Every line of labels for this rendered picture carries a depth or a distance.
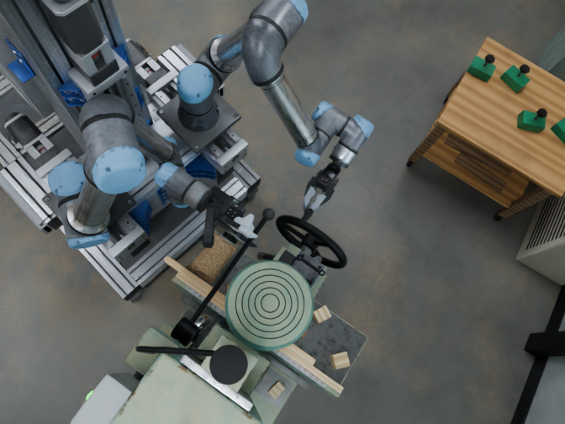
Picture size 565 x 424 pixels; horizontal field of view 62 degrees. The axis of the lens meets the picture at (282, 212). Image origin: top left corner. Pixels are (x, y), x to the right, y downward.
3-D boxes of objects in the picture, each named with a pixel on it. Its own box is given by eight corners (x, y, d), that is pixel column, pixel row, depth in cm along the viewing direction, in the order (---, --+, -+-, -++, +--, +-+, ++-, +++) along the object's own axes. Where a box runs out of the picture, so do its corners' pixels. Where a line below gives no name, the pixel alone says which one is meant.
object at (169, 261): (314, 360, 145) (316, 360, 141) (310, 365, 144) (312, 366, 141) (169, 257, 150) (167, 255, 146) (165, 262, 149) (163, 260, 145)
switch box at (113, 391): (149, 387, 99) (134, 393, 84) (117, 431, 96) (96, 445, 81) (125, 370, 100) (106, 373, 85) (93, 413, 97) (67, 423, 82)
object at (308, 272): (323, 268, 147) (326, 265, 142) (304, 298, 144) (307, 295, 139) (288, 244, 149) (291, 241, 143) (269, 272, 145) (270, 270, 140)
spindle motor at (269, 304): (308, 307, 124) (331, 291, 94) (269, 366, 118) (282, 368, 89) (252, 268, 125) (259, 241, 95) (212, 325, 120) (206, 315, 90)
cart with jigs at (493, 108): (537, 150, 280) (622, 92, 219) (498, 227, 263) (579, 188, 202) (441, 92, 285) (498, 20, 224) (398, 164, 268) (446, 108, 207)
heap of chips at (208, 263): (237, 248, 153) (237, 246, 149) (211, 284, 148) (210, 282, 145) (214, 232, 153) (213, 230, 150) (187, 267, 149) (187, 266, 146)
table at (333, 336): (379, 314, 157) (384, 312, 151) (330, 395, 148) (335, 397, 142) (230, 212, 162) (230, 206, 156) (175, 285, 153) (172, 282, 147)
